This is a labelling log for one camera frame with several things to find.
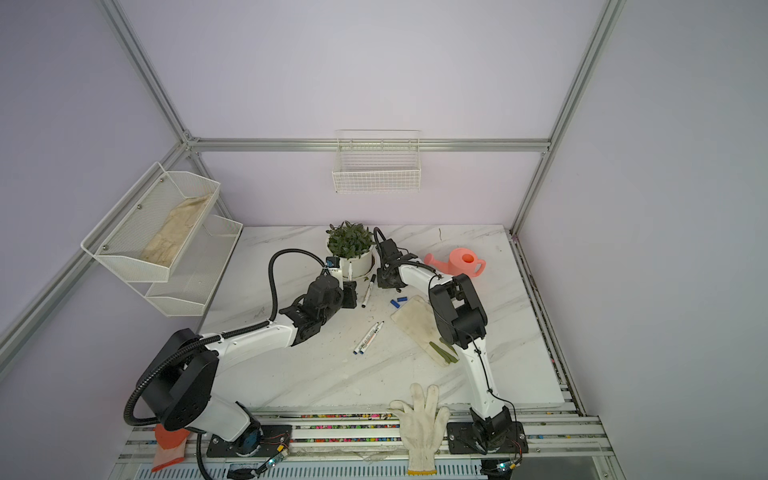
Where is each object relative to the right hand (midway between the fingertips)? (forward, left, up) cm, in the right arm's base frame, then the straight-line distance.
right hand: (385, 279), depth 104 cm
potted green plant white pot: (+2, +10, +15) cm, 18 cm away
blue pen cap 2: (-7, -6, -2) cm, 9 cm away
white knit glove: (-46, -12, -2) cm, 47 cm away
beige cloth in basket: (-12, +56, +30) cm, 65 cm away
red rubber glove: (-52, +52, 0) cm, 73 cm away
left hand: (-11, +9, +13) cm, 19 cm away
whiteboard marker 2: (-23, +3, -1) cm, 23 cm away
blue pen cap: (-9, -4, -1) cm, 10 cm away
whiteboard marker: (-23, +6, -1) cm, 24 cm away
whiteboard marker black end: (0, +5, 0) cm, 5 cm away
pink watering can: (+1, -26, +9) cm, 28 cm away
